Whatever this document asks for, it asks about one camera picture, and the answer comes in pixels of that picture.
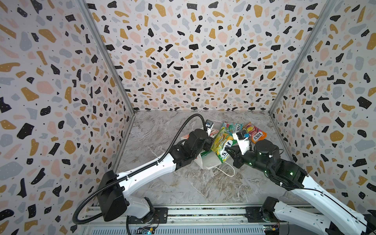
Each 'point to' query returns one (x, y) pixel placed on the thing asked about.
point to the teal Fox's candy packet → (232, 128)
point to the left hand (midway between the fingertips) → (209, 130)
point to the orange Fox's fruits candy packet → (255, 134)
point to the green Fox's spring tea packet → (224, 139)
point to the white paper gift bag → (207, 159)
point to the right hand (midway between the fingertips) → (224, 146)
